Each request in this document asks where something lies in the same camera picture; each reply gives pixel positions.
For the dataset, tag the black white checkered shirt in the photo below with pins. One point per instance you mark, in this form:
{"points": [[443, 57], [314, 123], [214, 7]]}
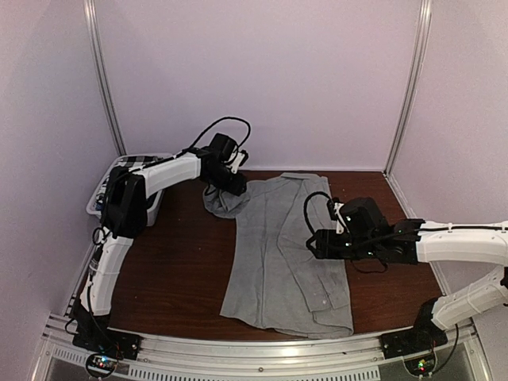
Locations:
{"points": [[136, 161]]}

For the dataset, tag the aluminium corner post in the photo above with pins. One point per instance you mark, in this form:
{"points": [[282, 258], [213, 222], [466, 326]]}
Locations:
{"points": [[418, 58], [91, 20]]}

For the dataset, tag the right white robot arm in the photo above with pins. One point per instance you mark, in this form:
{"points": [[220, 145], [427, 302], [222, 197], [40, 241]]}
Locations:
{"points": [[469, 243]]}

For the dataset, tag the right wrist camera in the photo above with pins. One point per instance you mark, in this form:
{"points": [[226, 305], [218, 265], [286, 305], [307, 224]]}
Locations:
{"points": [[334, 207]]}

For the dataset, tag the grey long sleeve shirt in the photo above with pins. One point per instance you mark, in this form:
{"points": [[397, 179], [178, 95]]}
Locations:
{"points": [[275, 281]]}

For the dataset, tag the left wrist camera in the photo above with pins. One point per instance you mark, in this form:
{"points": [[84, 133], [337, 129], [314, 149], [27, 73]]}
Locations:
{"points": [[237, 160]]}

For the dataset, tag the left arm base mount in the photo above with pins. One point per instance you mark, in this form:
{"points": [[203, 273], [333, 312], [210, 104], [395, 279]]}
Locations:
{"points": [[107, 354]]}

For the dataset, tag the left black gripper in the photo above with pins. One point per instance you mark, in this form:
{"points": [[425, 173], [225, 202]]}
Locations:
{"points": [[236, 186]]}

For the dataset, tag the left aluminium corner post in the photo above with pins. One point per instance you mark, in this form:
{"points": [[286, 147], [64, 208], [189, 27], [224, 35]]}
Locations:
{"points": [[91, 20]]}

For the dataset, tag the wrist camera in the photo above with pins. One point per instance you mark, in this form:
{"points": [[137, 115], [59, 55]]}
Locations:
{"points": [[237, 160], [334, 207]]}

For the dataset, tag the right aluminium corner post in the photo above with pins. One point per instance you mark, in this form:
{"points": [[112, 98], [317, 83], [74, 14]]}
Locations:
{"points": [[418, 58]]}

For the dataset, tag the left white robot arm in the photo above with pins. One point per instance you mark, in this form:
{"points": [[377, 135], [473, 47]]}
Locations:
{"points": [[125, 209]]}

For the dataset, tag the aluminium front rail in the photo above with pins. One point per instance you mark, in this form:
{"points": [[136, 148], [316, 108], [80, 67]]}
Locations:
{"points": [[171, 358]]}

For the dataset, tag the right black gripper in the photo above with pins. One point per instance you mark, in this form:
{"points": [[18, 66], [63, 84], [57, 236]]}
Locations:
{"points": [[326, 249]]}

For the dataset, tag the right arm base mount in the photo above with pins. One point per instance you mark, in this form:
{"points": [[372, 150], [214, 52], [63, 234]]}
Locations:
{"points": [[416, 347]]}

